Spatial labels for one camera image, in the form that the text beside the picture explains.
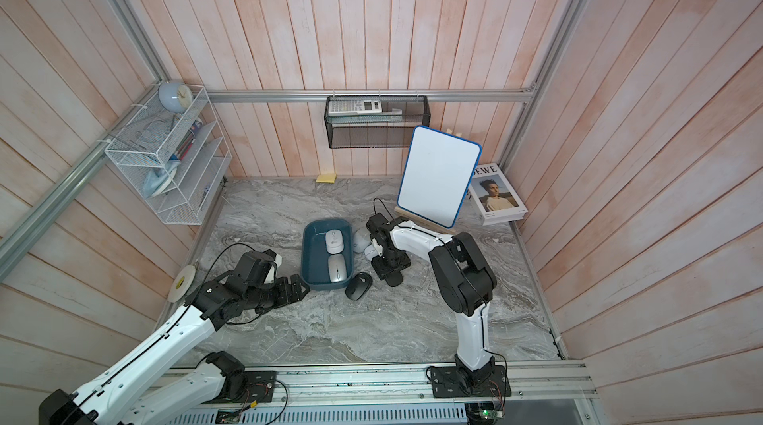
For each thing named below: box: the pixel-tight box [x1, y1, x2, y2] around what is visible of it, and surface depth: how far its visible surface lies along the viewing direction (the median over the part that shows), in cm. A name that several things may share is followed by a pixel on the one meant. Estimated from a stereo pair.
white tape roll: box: [166, 264, 199, 304], surface depth 92 cm
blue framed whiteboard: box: [396, 125, 482, 229], surface depth 87 cm
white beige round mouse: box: [352, 226, 372, 254], surface depth 100 cm
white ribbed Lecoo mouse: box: [325, 228, 344, 255], surface depth 100 cm
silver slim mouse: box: [327, 253, 347, 284], surface depth 95 cm
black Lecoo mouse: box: [344, 272, 373, 301], surface depth 91 cm
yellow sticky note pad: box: [315, 173, 337, 184], surface depth 122 cm
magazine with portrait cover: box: [466, 162, 529, 226], surface depth 110 cm
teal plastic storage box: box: [300, 217, 354, 291], surface depth 98 cm
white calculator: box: [327, 100, 383, 117], surface depth 92 cm
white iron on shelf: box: [143, 159, 181, 199], surface depth 81 cm
